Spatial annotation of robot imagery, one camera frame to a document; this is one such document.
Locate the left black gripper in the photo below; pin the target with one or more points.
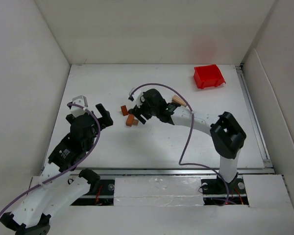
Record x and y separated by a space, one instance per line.
98 120

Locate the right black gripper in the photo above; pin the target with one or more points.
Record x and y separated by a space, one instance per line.
142 110

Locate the tan cube wood block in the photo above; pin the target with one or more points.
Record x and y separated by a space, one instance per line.
135 122

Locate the orange arch wood block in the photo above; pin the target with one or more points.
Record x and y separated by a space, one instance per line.
130 120

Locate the light long wood block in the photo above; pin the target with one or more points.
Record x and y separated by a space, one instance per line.
178 99

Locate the red plastic bin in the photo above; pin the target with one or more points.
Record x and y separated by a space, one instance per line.
208 76

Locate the reddish long wood block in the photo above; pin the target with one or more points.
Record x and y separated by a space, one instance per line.
180 104

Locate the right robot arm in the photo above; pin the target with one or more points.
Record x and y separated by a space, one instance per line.
227 135

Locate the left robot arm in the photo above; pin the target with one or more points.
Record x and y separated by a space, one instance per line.
43 201

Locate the small red-brown wood block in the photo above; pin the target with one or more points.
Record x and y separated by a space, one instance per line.
124 110

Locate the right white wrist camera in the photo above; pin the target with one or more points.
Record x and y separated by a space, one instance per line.
135 96

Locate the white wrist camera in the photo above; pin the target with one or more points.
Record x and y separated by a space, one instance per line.
78 105
135 96

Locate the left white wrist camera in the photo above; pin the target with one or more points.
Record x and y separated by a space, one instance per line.
78 105

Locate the aluminium front rail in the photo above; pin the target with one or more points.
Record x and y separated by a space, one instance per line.
184 171

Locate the aluminium side rail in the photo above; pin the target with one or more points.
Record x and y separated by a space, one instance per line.
254 120

